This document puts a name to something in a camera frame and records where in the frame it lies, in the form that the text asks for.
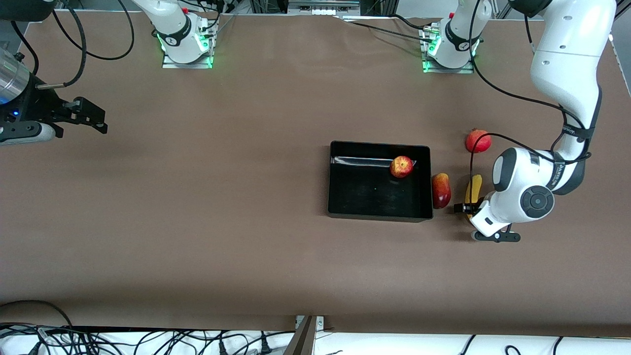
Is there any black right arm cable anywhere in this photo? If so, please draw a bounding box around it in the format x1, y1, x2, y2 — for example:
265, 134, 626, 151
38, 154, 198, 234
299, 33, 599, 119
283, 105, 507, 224
10, 0, 135, 90

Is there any red yellow apple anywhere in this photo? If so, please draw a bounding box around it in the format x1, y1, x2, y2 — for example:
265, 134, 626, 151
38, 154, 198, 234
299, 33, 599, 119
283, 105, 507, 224
389, 156, 414, 178

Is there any dark aluminium bar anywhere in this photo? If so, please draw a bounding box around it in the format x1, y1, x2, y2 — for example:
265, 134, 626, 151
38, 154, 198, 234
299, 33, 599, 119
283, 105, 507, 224
283, 316, 317, 355

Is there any red pomegranate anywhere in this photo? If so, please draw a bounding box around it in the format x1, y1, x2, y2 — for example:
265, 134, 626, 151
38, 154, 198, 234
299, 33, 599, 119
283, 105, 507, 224
465, 128, 492, 153

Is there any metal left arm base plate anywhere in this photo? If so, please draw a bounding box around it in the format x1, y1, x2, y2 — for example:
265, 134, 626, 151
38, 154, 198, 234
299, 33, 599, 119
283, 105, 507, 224
422, 25, 475, 74

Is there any red mango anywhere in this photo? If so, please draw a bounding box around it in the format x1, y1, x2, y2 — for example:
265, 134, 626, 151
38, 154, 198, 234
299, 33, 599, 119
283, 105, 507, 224
432, 173, 452, 210

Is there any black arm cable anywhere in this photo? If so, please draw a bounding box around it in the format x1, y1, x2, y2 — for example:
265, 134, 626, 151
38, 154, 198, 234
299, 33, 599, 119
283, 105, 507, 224
467, 0, 593, 217
10, 0, 135, 90

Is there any black table cable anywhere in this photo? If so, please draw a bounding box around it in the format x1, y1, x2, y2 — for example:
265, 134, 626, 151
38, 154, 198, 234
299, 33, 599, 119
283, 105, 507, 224
351, 21, 435, 44
392, 14, 440, 31

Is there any brown table cover sheet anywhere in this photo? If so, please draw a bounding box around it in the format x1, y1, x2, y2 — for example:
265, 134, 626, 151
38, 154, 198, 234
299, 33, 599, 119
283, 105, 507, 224
0, 10, 631, 339

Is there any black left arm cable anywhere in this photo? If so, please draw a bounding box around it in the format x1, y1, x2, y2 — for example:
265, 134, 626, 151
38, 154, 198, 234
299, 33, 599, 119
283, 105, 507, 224
467, 0, 593, 217

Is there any black plastic box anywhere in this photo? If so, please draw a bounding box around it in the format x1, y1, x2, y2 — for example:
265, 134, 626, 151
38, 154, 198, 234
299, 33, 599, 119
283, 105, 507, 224
327, 141, 434, 223

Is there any yellow banana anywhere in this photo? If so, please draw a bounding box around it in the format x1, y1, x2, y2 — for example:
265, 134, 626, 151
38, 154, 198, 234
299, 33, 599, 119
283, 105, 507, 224
464, 174, 484, 222

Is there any grey power strip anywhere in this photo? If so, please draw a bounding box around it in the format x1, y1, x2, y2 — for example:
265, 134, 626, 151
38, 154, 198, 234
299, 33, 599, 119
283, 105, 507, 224
288, 0, 361, 16

